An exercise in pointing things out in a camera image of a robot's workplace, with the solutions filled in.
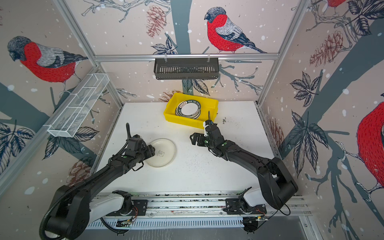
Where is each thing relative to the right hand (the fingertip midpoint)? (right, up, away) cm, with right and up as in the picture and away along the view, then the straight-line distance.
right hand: (195, 138), depth 86 cm
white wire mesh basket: (-62, +12, -13) cm, 65 cm away
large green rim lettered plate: (-5, +19, +25) cm, 31 cm away
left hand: (-27, -7, +2) cm, 28 cm away
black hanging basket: (-19, +48, +21) cm, 56 cm away
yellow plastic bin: (+10, +22, +35) cm, 42 cm away
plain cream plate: (-19, -10, +7) cm, 23 cm away
